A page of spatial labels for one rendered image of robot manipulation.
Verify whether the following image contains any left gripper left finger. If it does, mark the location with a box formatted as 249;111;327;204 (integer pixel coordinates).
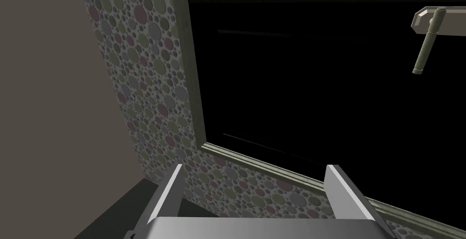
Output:
146;163;185;225

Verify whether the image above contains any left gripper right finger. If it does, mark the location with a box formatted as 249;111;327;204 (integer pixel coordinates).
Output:
324;164;376;221

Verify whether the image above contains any black door leaf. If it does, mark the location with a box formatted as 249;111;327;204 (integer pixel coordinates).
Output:
185;0;466;232

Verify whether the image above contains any pale lever door handle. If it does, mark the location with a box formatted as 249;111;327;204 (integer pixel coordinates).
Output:
411;6;466;76

